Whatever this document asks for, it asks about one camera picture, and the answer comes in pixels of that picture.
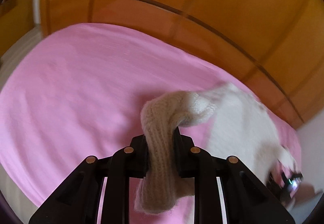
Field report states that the white knitted sweater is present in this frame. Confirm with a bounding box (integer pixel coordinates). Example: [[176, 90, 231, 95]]
[[134, 84, 300, 214]]

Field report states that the pink bedspread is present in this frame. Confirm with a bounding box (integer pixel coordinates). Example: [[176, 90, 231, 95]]
[[0, 23, 302, 224]]

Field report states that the person's hand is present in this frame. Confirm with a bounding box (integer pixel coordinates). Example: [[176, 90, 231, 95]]
[[285, 182, 323, 211]]

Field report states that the wooden wardrobe wall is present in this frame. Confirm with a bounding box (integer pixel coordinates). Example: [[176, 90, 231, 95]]
[[39, 0, 323, 128]]

